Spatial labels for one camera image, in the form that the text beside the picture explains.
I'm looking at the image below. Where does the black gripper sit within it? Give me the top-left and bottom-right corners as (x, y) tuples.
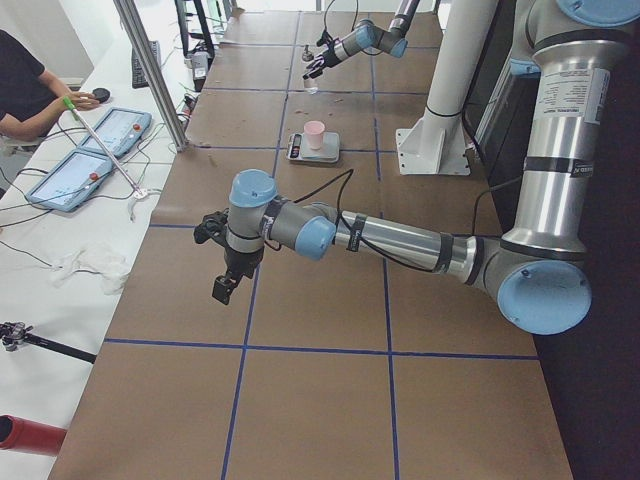
(303, 41), (348, 80)
(212, 246), (264, 304)

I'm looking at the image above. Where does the clear glass sauce bottle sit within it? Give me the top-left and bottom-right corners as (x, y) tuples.
(301, 45), (319, 95)

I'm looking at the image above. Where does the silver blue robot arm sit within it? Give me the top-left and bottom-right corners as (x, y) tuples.
(194, 1), (639, 335)
(303, 0), (420, 82)

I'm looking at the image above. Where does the silver digital kitchen scale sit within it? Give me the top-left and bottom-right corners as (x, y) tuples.
(286, 132), (340, 164)

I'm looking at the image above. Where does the small black power box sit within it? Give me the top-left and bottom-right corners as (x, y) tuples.
(190, 51), (210, 92)

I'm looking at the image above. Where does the crumpled white cloth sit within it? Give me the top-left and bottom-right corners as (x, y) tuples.
(51, 242), (131, 295)

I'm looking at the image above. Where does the black keyboard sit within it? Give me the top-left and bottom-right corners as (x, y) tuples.
(130, 39), (162, 90)

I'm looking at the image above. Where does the lower blue teach pendant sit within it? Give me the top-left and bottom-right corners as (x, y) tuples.
(25, 149), (113, 213)

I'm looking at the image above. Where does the blue teach pendant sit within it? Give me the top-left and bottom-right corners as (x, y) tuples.
(25, 149), (113, 213)
(93, 107), (152, 158)

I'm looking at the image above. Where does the upper blue teach pendant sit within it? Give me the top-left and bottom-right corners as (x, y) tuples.
(93, 107), (152, 158)

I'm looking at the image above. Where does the black computer mouse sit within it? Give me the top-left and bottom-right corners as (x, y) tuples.
(92, 88), (111, 103)

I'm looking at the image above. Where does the red cylinder tube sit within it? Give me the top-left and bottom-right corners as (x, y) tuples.
(1, 415), (67, 456)

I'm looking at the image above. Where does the person in black shirt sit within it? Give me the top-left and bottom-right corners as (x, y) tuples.
(1, 30), (100, 142)

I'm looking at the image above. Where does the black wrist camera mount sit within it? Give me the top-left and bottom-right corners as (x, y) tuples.
(316, 29), (334, 47)
(193, 209), (229, 247)

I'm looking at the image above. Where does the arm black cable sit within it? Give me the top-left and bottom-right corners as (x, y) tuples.
(321, 0), (361, 46)
(264, 168), (526, 274)

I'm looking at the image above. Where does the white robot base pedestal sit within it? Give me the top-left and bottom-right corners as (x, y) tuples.
(396, 0), (498, 176)

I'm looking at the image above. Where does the aluminium frame post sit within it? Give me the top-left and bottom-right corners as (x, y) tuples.
(114, 0), (188, 152)

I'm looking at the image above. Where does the metal rod green handle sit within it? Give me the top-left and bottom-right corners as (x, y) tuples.
(62, 96), (149, 200)

